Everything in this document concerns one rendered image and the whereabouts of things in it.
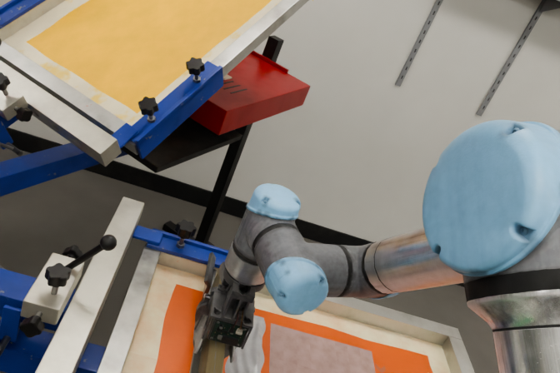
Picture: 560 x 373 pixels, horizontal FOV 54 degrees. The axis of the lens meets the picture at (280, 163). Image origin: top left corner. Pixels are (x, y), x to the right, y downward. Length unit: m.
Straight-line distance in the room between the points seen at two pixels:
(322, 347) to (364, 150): 1.95
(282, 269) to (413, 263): 0.17
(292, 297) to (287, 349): 0.48
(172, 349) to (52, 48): 0.88
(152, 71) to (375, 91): 1.67
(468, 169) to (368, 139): 2.62
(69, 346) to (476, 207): 0.71
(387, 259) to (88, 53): 1.07
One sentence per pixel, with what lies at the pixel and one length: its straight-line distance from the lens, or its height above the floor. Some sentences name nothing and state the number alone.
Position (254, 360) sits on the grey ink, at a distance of 1.14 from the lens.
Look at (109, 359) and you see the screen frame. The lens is 1.02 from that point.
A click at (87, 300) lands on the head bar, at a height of 1.04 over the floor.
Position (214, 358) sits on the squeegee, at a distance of 0.95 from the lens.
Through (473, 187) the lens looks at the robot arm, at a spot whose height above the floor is 1.63.
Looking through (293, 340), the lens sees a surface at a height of 0.96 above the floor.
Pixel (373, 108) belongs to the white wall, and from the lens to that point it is 2.97.
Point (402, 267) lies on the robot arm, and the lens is 0.71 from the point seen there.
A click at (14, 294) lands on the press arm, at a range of 1.02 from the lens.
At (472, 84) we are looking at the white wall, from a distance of 3.04.
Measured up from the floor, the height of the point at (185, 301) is 0.95.
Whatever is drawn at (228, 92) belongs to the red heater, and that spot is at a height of 1.10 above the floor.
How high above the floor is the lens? 1.77
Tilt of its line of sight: 26 degrees down
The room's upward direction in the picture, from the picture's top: 23 degrees clockwise
